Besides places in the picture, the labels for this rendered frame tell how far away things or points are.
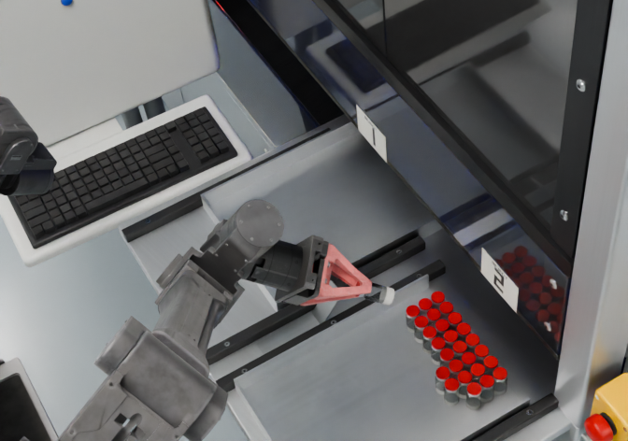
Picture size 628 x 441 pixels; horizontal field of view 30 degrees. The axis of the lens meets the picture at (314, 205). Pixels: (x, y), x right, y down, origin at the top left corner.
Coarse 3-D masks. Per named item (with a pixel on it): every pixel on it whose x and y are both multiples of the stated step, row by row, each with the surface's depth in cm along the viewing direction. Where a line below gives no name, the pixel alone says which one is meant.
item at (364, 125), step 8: (360, 112) 185; (360, 120) 187; (368, 120) 184; (360, 128) 189; (368, 128) 185; (376, 128) 182; (368, 136) 187; (376, 136) 184; (384, 136) 181; (376, 144) 186; (384, 144) 182; (384, 152) 184; (384, 160) 186
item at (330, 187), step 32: (352, 128) 203; (288, 160) 200; (320, 160) 201; (352, 160) 200; (224, 192) 197; (256, 192) 198; (288, 192) 197; (320, 192) 197; (352, 192) 196; (384, 192) 195; (288, 224) 193; (320, 224) 192; (352, 224) 192; (384, 224) 191; (416, 224) 191; (352, 256) 188
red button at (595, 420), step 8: (592, 416) 153; (600, 416) 152; (584, 424) 154; (592, 424) 152; (600, 424) 151; (608, 424) 151; (592, 432) 152; (600, 432) 151; (608, 432) 151; (592, 440) 153; (600, 440) 151; (608, 440) 152
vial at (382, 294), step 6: (372, 282) 144; (372, 288) 143; (378, 288) 144; (384, 288) 144; (390, 288) 145; (360, 294) 143; (366, 294) 144; (372, 294) 143; (378, 294) 144; (384, 294) 144; (390, 294) 144; (372, 300) 144; (378, 300) 144; (384, 300) 144; (390, 300) 144
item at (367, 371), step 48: (336, 336) 178; (384, 336) 178; (240, 384) 173; (288, 384) 174; (336, 384) 173; (384, 384) 173; (432, 384) 172; (288, 432) 169; (336, 432) 168; (384, 432) 168; (432, 432) 167; (480, 432) 164
